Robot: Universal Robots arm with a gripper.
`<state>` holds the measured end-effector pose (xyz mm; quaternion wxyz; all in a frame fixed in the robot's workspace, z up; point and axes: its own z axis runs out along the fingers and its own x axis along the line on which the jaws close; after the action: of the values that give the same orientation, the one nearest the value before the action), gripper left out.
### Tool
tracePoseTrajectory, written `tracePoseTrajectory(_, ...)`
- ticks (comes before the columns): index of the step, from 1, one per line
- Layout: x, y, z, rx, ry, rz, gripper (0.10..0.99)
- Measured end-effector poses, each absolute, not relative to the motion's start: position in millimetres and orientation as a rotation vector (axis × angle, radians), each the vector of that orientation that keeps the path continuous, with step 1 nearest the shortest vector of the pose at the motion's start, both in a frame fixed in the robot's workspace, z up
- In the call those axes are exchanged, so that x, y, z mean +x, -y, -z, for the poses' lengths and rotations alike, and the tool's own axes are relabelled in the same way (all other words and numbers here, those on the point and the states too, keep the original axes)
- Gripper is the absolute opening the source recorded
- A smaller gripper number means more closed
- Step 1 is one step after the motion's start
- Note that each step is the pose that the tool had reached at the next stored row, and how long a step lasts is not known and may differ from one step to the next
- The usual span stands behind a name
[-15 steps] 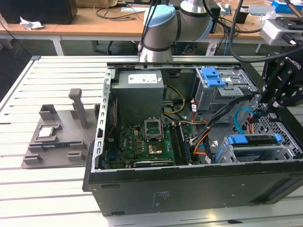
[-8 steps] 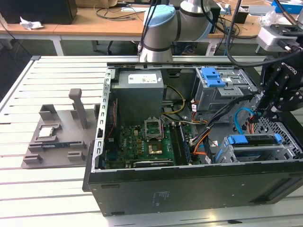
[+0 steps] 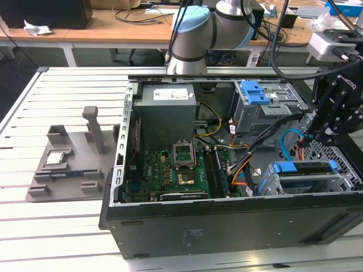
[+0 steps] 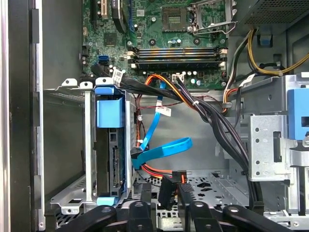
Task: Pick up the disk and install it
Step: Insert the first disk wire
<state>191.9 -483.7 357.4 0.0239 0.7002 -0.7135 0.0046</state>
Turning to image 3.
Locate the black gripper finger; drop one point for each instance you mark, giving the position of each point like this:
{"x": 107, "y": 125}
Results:
{"x": 321, "y": 93}
{"x": 341, "y": 126}

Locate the hard disk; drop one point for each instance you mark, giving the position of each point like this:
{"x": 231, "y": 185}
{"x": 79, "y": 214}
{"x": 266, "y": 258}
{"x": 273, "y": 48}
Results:
{"x": 285, "y": 167}

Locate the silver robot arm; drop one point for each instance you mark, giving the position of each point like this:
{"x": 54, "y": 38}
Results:
{"x": 195, "y": 37}

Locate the grey disk bay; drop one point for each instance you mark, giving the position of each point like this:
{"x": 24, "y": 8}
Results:
{"x": 344, "y": 180}

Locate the blue bay latch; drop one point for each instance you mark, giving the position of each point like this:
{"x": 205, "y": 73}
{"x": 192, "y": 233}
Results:
{"x": 253, "y": 92}

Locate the crumpled clear plastic bag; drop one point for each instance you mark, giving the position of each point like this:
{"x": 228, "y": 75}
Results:
{"x": 321, "y": 24}

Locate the grey optical drive bay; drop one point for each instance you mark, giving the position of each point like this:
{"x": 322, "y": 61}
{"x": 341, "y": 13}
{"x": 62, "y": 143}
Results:
{"x": 255, "y": 119}

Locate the small black box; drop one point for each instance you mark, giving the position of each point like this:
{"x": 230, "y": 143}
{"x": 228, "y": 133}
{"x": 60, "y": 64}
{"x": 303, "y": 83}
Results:
{"x": 290, "y": 21}

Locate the blue cardboard box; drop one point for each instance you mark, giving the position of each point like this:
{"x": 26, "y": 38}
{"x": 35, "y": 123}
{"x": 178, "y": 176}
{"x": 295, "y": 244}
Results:
{"x": 353, "y": 7}

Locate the grey flat tray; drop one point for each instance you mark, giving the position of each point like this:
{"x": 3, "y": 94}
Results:
{"x": 312, "y": 12}

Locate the black speaker box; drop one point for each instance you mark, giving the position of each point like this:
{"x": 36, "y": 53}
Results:
{"x": 260, "y": 22}

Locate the installed RAM stick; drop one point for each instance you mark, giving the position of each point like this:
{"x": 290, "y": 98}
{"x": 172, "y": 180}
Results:
{"x": 222, "y": 175}

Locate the RAM slot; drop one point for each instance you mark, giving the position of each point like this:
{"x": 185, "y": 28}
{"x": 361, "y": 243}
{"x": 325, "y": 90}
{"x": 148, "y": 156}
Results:
{"x": 211, "y": 175}

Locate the locking lever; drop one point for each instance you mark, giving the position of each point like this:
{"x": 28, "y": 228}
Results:
{"x": 194, "y": 156}

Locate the black PC case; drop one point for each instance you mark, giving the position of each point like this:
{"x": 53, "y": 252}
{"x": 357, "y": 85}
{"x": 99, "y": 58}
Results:
{"x": 227, "y": 226}

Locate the grey power supply unit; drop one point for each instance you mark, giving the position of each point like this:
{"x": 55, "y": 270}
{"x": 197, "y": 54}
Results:
{"x": 164, "y": 119}

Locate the CPU socket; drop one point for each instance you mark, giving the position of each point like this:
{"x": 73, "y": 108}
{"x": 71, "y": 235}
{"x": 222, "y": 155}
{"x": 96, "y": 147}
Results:
{"x": 185, "y": 178}

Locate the black graphics card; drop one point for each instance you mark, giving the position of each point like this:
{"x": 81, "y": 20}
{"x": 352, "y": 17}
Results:
{"x": 184, "y": 196}

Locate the green motherboard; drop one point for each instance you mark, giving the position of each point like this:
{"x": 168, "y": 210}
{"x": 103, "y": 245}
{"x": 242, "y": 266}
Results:
{"x": 158, "y": 170}

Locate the black case fan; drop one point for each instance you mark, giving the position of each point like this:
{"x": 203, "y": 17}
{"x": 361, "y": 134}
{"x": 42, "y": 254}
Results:
{"x": 131, "y": 173}

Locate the wooden desk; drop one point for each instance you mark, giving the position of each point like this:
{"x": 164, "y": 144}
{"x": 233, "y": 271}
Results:
{"x": 113, "y": 31}

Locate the grey parts rack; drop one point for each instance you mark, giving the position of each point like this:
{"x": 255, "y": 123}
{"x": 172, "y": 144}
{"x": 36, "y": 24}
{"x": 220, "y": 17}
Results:
{"x": 73, "y": 161}

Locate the dark RAM stick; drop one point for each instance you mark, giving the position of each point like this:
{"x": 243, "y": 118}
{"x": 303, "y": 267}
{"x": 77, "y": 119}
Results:
{"x": 65, "y": 174}

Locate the silver CPU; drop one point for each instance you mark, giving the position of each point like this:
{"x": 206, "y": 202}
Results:
{"x": 56, "y": 159}

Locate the large black box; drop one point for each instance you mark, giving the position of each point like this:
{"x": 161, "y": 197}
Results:
{"x": 42, "y": 11}

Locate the crumpled white paper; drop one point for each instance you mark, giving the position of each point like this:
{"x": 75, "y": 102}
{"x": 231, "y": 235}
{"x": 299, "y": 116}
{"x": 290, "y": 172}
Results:
{"x": 37, "y": 28}

